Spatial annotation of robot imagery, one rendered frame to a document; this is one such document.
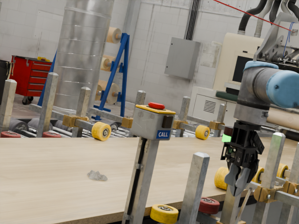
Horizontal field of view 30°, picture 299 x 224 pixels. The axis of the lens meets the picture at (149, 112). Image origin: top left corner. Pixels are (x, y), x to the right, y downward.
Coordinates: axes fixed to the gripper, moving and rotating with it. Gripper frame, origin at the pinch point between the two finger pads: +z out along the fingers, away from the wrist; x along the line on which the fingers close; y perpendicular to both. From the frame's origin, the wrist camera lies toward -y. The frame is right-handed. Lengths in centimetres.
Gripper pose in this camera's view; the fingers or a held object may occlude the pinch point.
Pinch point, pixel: (236, 191)
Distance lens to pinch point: 161.0
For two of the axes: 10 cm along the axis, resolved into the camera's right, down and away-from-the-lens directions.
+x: 7.8, 2.3, -5.8
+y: -5.9, -0.3, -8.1
